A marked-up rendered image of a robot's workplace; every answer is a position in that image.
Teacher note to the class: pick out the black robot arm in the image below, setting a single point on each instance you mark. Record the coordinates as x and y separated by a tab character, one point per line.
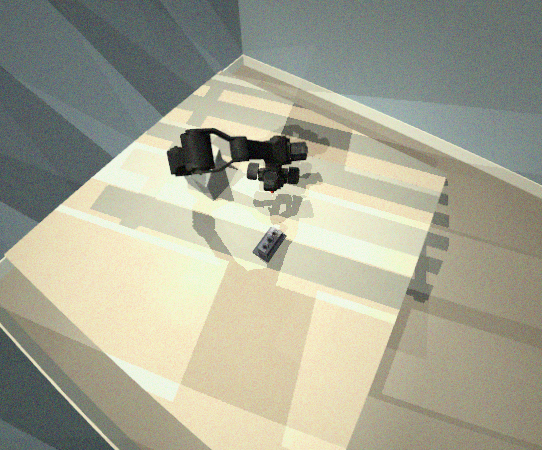
196	154

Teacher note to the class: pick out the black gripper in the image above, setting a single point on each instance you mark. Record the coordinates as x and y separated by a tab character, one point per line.
293	174

